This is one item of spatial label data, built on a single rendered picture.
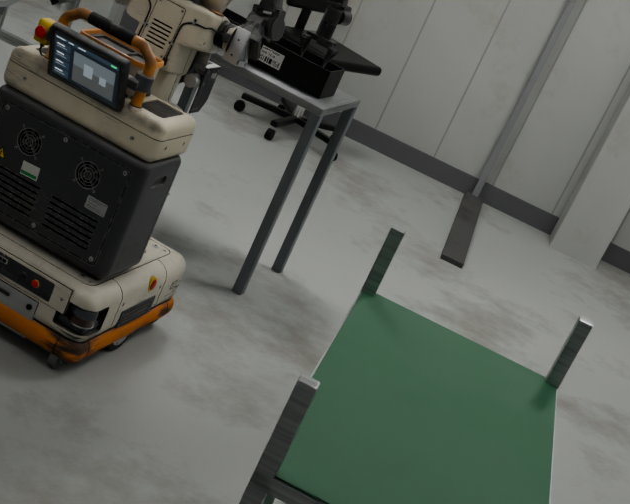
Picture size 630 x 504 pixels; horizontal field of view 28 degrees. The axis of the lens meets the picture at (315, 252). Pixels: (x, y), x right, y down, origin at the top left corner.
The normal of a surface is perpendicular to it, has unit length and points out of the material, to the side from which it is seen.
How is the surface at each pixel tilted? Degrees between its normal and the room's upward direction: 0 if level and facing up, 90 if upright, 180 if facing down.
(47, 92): 90
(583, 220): 90
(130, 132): 90
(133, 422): 0
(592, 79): 90
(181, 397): 0
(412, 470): 0
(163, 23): 82
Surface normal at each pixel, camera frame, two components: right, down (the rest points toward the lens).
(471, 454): 0.40, -0.86
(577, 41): -0.20, 0.26
